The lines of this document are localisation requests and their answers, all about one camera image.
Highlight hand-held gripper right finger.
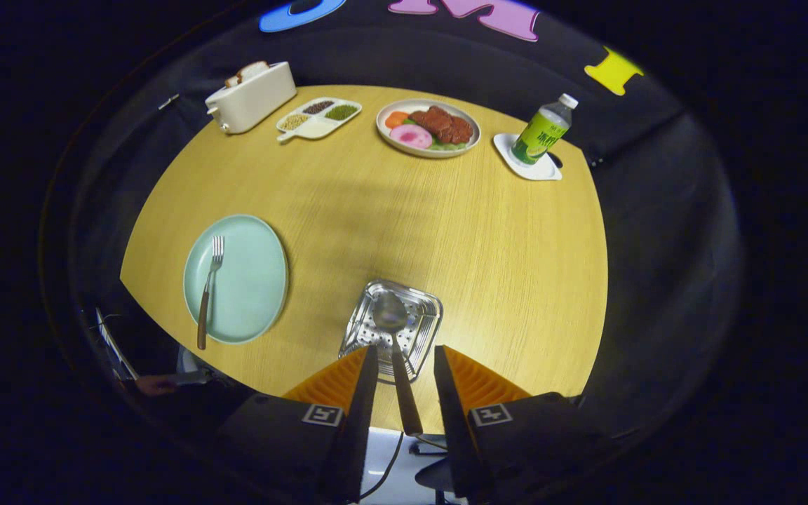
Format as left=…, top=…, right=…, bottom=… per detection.
left=434, top=344, right=615, bottom=502

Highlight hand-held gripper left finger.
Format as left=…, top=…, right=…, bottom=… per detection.
left=215, top=344, right=380, bottom=505

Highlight wooden handle spoon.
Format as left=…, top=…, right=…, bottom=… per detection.
left=372, top=291, right=424, bottom=436

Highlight wooden handle fork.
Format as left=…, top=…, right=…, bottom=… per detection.
left=197, top=235, right=226, bottom=351

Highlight black chair base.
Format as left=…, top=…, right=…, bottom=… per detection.
left=411, top=435, right=458, bottom=505

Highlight perforated metal tray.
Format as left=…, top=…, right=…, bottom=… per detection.
left=338, top=278, right=444, bottom=385

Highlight light teal plate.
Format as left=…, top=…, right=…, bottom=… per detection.
left=183, top=214, right=290, bottom=345

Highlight white square coaster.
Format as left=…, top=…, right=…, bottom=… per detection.
left=493, top=133, right=563, bottom=182

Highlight white plate with food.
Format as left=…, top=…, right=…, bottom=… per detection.
left=376, top=99, right=482, bottom=159

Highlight pink ham slice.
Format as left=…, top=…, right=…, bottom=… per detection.
left=389, top=124, right=434, bottom=150

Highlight white divided condiment dish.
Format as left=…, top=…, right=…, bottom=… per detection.
left=276, top=97, right=363, bottom=144

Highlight brown meat slices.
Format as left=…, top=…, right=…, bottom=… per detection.
left=409, top=105, right=475, bottom=145

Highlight green label water bottle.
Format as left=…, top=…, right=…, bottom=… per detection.
left=511, top=93, right=579, bottom=166

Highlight white toaster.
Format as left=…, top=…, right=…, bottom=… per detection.
left=205, top=61, right=298, bottom=135

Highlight black backdrop cloth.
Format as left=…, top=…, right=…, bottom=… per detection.
left=39, top=0, right=743, bottom=450

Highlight black cable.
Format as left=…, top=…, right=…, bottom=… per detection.
left=356, top=431, right=405, bottom=503

